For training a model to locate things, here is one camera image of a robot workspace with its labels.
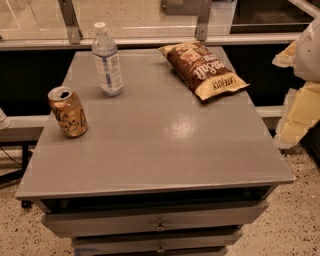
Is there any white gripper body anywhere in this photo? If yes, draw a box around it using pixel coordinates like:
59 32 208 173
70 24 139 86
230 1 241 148
294 16 320 82

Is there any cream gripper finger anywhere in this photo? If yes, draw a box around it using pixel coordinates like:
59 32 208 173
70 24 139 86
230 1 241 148
272 40 297 68
274 81 320 149

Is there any orange soda can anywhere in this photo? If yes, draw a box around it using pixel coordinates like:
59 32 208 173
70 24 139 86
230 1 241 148
48 86 88 138

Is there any brown chip bag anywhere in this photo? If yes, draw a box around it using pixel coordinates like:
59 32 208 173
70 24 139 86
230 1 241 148
159 41 248 101

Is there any grey drawer cabinet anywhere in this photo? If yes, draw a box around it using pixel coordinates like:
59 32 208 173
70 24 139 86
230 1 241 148
16 49 293 256

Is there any lower grey drawer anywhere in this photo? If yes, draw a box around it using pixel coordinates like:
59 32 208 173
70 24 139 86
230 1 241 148
72 229 242 256

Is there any grey drawer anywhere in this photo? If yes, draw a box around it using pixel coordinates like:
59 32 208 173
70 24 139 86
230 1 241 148
72 229 242 256
42 200 268 238

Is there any clear plastic water bottle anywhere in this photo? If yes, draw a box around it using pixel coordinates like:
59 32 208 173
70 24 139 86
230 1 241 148
92 22 123 97

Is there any upper drawer knob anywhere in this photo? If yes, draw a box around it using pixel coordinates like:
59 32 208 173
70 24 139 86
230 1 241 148
155 222 166 232

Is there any upper grey drawer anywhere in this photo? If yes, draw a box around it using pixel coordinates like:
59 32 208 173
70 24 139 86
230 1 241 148
42 200 268 238

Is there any white object at left edge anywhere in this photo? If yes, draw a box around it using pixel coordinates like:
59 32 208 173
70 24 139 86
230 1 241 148
0 108 11 130

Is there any right metal railing post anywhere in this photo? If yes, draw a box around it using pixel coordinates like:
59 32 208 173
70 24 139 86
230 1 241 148
195 0 212 41

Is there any metal railing post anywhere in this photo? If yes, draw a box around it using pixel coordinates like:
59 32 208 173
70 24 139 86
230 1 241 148
195 0 212 41
58 0 82 44

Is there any horizontal metal rail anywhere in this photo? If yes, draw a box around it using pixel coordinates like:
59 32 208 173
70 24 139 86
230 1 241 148
0 32 301 51

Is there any left metal railing post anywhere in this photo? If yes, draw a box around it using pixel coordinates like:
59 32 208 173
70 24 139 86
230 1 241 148
58 0 82 44

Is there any black cable on floor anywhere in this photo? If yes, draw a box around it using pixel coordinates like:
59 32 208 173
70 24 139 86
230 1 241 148
0 146 24 168

